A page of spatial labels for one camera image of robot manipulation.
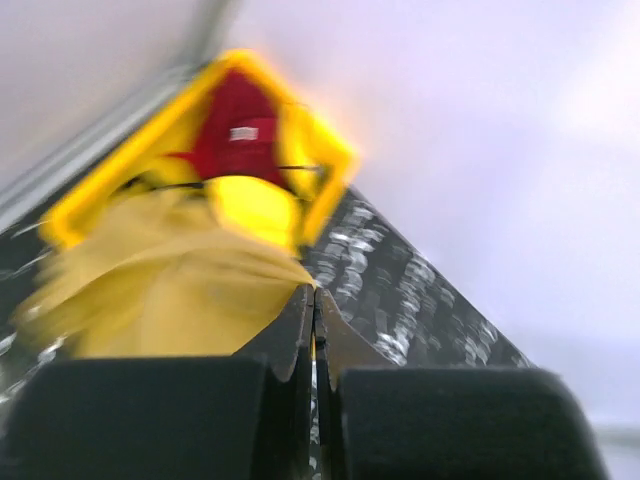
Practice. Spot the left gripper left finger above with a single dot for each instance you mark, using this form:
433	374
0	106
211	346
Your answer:
243	416

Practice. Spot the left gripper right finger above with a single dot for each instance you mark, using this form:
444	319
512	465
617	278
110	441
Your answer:
381	421

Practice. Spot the mustard yellow bra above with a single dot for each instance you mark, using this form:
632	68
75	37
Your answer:
159	276

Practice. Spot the bright yellow bra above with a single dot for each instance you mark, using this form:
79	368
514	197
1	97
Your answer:
244	203

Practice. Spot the dark red bra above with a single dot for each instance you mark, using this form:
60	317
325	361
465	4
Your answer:
241	134

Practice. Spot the yellow plastic bin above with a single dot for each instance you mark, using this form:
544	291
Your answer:
319	160

